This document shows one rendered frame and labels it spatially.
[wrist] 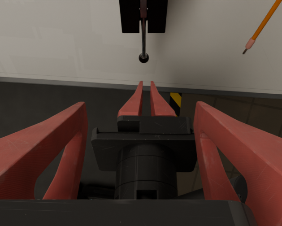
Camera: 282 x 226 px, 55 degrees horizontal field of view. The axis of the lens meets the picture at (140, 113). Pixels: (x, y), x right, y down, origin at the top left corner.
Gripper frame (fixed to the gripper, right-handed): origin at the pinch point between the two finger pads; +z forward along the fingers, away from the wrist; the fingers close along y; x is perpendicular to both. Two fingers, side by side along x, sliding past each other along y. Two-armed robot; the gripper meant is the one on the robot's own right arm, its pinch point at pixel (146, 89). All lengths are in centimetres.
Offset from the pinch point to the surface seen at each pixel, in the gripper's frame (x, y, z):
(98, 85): 12.2, 8.7, 12.3
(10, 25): -1.9, 18.9, 10.0
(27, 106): 80, 59, 63
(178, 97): 82, -17, 71
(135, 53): 3.6, 1.8, 11.0
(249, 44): -7.6, -9.6, -1.2
